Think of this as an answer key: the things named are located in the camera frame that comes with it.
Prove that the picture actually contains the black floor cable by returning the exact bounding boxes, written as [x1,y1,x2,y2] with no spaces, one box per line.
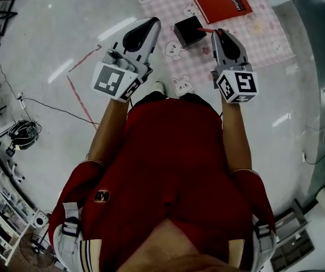
[0,49,100,125]

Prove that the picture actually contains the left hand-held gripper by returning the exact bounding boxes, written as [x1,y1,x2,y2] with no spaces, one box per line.
[91,17,163,104]

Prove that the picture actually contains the person's left shoe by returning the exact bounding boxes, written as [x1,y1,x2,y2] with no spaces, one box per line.
[153,81,166,95]

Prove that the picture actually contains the thin black cable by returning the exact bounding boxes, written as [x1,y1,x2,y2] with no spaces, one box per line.
[301,148,325,166]

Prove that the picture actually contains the person's right forearm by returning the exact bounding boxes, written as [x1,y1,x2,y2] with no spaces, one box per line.
[221,100,253,172]

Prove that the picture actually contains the red floor tape line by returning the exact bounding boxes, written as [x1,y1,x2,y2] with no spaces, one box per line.
[66,44,101,130]

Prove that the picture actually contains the small white appliance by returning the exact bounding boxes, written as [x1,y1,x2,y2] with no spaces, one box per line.
[33,211,50,230]

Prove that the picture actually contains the pink checked rabbit mat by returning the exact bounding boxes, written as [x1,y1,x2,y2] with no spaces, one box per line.
[126,0,297,97]

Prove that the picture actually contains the coiled black cables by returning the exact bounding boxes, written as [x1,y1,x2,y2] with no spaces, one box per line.
[7,120,42,151]

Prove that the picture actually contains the red thin stick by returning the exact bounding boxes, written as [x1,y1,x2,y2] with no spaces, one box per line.
[198,26,225,37]

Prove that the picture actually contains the white power strip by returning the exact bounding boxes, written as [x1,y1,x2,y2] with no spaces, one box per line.
[17,92,28,111]

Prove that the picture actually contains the small black box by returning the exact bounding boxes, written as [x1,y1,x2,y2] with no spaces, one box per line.
[173,16,207,49]

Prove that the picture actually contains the grey shelf unit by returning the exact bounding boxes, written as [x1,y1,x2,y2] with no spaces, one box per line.
[269,199,317,272]

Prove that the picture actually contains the person's red shirt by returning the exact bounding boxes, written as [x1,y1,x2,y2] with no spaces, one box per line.
[48,96,277,272]

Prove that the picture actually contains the black floor fan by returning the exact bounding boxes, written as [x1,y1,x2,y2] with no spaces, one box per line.
[19,230,56,269]

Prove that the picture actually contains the person's neck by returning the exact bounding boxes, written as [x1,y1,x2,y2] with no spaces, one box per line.
[116,218,237,272]

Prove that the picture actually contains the white storage shelf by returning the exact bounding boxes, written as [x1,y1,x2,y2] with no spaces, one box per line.
[0,156,50,267]

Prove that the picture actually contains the white chair base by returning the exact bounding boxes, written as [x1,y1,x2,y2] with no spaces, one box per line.
[7,162,27,184]

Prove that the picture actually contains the red notebook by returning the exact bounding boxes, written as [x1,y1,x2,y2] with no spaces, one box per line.
[190,0,254,25]

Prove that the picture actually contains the person's left forearm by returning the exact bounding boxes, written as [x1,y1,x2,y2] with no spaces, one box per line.
[87,97,130,164]

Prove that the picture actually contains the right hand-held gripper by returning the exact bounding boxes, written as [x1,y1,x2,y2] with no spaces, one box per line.
[209,30,260,104]

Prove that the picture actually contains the white shoulder strap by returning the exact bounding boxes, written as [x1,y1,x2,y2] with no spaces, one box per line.
[251,213,279,269]
[53,202,84,272]

